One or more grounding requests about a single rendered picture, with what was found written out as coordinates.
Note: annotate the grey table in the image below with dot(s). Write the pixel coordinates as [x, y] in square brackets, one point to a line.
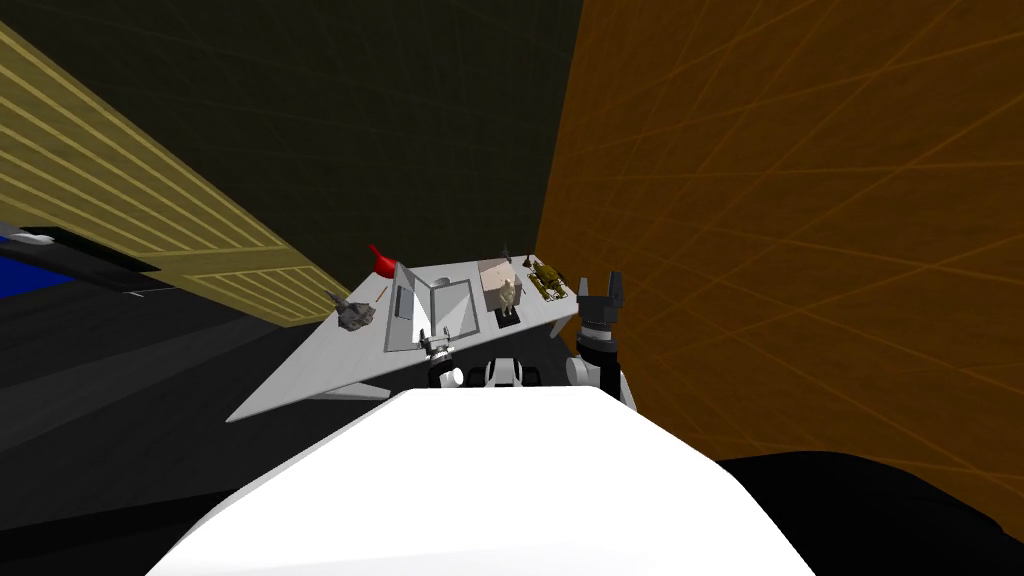
[320, 370]

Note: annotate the red desk lamp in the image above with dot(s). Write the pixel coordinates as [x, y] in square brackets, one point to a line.
[385, 265]

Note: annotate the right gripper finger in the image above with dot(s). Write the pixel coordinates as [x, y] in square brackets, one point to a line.
[583, 289]
[614, 288]

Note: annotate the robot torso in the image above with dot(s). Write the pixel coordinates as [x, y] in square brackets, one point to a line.
[480, 488]

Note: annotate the olive green toy vehicle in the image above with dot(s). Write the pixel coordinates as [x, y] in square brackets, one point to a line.
[546, 279]

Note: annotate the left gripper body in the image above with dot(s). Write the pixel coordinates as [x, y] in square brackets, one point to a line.
[437, 344]

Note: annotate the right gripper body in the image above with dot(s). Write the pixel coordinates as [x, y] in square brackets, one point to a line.
[599, 310]

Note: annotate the orange pencil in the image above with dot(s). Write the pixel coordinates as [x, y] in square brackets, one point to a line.
[381, 294]

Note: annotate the beige animal figurine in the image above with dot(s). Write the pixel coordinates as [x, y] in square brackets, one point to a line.
[507, 298]

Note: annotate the grey open laptop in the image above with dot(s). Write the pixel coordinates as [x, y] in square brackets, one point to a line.
[448, 312]

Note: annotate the dark grey lumpy object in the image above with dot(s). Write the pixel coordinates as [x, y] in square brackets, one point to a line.
[355, 314]

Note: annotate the beige box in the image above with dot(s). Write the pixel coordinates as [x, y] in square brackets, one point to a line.
[496, 278]

